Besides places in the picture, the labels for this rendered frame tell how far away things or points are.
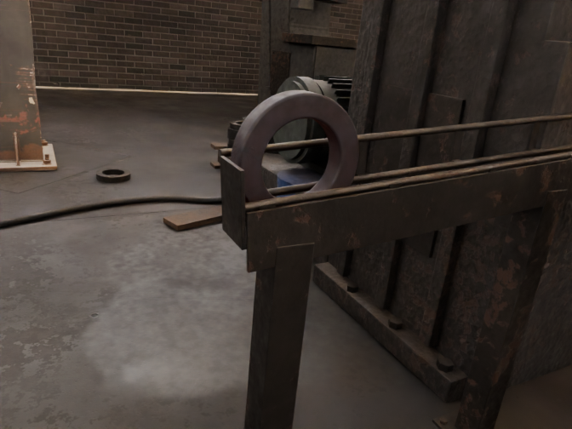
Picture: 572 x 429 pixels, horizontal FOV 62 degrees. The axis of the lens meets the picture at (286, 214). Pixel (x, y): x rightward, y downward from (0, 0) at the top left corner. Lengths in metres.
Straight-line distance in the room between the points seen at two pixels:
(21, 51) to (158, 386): 2.21
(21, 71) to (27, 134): 0.34
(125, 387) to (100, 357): 0.14
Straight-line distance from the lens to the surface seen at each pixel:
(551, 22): 1.15
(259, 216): 0.60
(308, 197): 0.64
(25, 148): 3.14
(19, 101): 3.09
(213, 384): 1.28
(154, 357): 1.37
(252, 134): 0.60
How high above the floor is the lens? 0.83
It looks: 20 degrees down
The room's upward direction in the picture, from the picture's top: 6 degrees clockwise
